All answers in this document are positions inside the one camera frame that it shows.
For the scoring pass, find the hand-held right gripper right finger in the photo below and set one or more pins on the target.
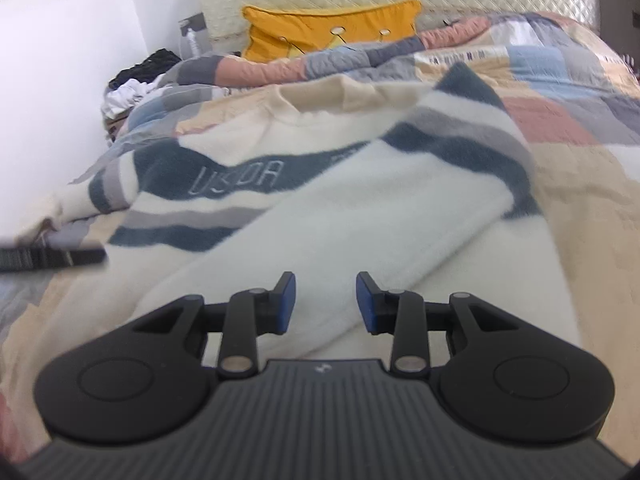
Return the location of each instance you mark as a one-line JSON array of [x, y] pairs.
[[364, 302]]

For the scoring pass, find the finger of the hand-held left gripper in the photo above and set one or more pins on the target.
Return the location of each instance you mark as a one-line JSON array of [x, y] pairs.
[[45, 258]]

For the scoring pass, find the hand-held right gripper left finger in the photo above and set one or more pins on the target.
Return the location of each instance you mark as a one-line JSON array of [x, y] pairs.
[[285, 305]]

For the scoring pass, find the striped cream and blue sweater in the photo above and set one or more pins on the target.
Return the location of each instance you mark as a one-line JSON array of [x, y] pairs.
[[350, 200]]

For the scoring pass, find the white cloth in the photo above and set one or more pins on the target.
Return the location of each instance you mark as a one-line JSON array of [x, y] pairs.
[[127, 97]]

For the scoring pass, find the dark cloth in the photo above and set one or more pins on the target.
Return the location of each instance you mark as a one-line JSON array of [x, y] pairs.
[[150, 65]]

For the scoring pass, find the grey printed package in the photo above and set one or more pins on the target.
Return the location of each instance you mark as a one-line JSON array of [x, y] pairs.
[[192, 35]]

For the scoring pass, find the patchwork quilt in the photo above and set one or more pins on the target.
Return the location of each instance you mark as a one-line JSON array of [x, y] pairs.
[[575, 125]]

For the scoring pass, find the yellow pillow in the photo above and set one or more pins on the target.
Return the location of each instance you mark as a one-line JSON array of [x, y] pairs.
[[310, 30]]

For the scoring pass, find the grey cabinet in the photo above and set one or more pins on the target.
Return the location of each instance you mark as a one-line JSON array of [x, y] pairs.
[[620, 5]]

